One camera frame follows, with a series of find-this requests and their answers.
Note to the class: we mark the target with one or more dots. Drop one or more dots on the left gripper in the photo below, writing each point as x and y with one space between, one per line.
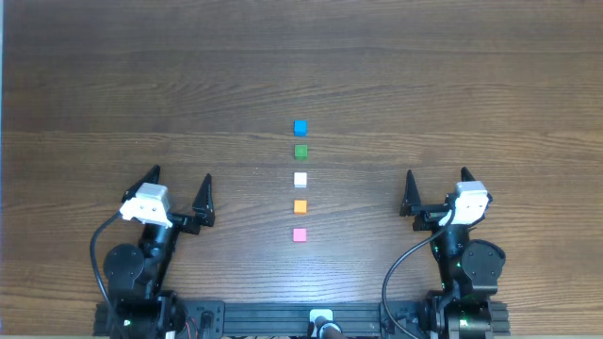
186 224

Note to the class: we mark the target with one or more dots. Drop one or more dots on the white cube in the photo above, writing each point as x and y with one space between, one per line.
300 180

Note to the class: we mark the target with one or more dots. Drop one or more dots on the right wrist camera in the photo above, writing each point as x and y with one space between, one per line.
468 202

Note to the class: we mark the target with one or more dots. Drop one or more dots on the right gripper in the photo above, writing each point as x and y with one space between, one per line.
431 215

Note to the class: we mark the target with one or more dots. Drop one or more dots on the mounting rail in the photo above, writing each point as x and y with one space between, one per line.
273 320

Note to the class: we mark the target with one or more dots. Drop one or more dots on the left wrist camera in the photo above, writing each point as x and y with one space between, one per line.
148 205

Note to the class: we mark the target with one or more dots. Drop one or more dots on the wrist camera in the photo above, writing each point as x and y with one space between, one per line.
148 205
468 202

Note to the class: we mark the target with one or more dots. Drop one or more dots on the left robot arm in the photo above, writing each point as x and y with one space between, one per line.
123 263

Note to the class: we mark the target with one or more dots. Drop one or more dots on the green cube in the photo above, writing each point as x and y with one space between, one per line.
301 151

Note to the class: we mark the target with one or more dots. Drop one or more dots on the pink cube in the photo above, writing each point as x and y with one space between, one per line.
299 235

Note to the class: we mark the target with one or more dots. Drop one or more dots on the blue cube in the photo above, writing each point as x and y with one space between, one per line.
300 128

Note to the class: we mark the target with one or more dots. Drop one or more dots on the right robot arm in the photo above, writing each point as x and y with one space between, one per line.
480 266

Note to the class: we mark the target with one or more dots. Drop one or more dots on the orange cube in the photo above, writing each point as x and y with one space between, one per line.
300 207

